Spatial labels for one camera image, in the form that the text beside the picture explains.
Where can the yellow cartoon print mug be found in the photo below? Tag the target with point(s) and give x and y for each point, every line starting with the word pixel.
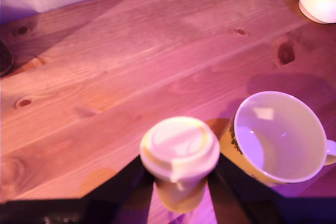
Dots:
pixel 288 129

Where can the coffee capsule with foil lid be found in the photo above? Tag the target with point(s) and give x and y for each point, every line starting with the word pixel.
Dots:
pixel 178 145

